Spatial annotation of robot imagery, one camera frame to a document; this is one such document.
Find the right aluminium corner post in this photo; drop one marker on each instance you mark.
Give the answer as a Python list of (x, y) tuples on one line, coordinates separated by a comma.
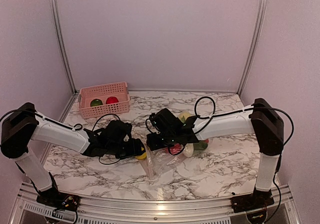
[(261, 12)]

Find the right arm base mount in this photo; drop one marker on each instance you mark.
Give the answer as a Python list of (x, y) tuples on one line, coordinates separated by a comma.
[(254, 200)]

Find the yellow fake pear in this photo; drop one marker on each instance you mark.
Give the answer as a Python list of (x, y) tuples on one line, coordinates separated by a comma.
[(142, 155)]

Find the green fake vegetable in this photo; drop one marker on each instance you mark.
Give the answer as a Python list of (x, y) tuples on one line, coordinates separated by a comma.
[(96, 102)]

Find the aluminium front frame rail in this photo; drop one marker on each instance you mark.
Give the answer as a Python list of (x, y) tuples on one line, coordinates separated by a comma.
[(93, 209)]

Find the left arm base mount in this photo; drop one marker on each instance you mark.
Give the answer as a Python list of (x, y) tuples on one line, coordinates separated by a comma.
[(54, 198)]

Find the pink perforated plastic basket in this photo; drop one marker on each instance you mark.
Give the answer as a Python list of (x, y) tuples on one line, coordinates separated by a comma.
[(119, 90)]

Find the left aluminium corner post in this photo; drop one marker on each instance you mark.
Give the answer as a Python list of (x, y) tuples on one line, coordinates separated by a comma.
[(61, 44)]

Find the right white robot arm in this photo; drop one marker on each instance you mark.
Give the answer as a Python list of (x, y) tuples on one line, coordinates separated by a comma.
[(258, 119)]

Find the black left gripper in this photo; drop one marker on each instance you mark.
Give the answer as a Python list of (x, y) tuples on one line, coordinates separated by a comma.
[(135, 149)]

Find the green red fake mango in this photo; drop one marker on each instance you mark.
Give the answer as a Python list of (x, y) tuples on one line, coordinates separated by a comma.
[(200, 146)]

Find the clear zip top bag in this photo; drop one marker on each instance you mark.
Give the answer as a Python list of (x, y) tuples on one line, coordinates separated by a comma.
[(156, 163)]

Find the aluminium corner post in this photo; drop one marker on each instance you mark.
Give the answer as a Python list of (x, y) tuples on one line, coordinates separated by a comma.
[(261, 12), (61, 44)]

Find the white fake cabbage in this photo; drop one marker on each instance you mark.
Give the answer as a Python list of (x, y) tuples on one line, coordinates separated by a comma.
[(188, 150)]

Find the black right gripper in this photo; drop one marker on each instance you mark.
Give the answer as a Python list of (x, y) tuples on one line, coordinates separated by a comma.
[(152, 144)]

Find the yellow fake lemon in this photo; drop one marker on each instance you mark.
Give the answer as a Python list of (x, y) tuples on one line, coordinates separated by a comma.
[(184, 116)]

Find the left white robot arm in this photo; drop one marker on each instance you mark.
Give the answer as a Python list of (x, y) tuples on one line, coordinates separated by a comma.
[(25, 124)]

